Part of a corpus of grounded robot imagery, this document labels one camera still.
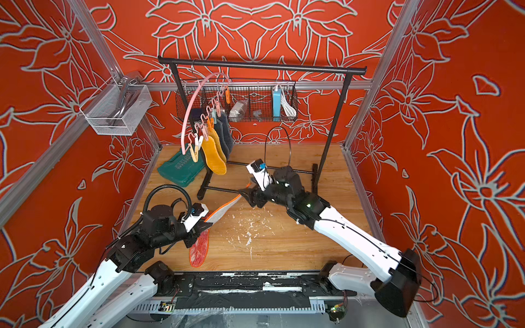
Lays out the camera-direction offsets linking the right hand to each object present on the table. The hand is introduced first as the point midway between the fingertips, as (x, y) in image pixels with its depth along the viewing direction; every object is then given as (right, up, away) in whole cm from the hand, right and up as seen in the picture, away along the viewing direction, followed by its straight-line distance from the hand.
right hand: (242, 187), depth 67 cm
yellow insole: (-14, +8, +19) cm, 25 cm away
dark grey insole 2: (-10, +27, +19) cm, 35 cm away
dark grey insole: (-10, +17, +23) cm, 30 cm away
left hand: (-12, -12, +4) cm, 18 cm away
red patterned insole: (-19, -28, +14) cm, 37 cm away
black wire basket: (-2, +38, +29) cm, 47 cm away
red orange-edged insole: (-7, -9, +2) cm, 11 cm away
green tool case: (-35, +5, +37) cm, 51 cm away
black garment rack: (+32, +1, +24) cm, 40 cm away
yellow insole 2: (-13, +20, +11) cm, 26 cm away
